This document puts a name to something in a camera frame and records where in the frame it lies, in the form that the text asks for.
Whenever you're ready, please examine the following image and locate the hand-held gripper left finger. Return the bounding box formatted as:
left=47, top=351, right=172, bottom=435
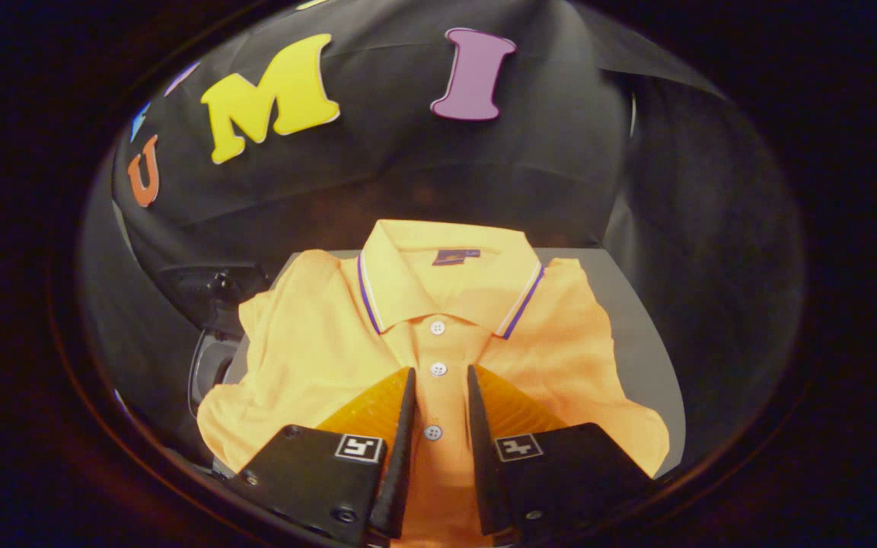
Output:
left=225, top=367, right=418, bottom=547

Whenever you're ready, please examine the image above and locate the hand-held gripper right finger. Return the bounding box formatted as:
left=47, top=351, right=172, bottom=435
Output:
left=467, top=364, right=656, bottom=537

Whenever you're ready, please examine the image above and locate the orange polo shirt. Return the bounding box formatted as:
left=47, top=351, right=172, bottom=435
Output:
left=196, top=219, right=671, bottom=548

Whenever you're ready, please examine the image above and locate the dark glass washing machine lid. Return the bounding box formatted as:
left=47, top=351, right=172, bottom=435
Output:
left=155, top=263, right=273, bottom=339

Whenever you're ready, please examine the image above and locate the grey cabinet with dark top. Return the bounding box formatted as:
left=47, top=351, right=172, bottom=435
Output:
left=222, top=247, right=687, bottom=480

